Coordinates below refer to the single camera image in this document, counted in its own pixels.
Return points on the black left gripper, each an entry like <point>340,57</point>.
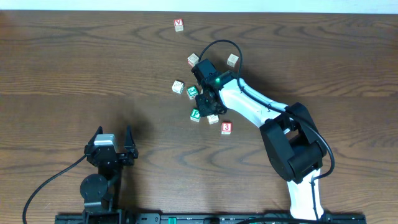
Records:
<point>131,152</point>

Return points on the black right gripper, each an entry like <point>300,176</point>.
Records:
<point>204,111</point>

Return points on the plain yellowish wooden block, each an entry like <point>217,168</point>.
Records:
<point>212,119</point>

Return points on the green F wooden block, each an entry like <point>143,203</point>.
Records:
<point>195,115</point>

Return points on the red 3 wooden block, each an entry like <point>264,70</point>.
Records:
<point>226,128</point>

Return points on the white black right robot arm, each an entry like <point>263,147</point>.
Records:
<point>293,144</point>

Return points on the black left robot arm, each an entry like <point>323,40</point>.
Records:
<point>100,191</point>

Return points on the green J wooden block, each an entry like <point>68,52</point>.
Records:
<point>192,92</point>

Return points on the wooden block letter A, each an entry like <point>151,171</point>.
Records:
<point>177,87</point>

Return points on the red U wooden block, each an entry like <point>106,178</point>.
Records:
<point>193,59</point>

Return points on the plain wooden block far right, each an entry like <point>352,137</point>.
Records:
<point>232,60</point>

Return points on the red V wooden block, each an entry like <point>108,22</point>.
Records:
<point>179,25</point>

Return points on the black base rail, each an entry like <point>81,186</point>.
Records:
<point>155,218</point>

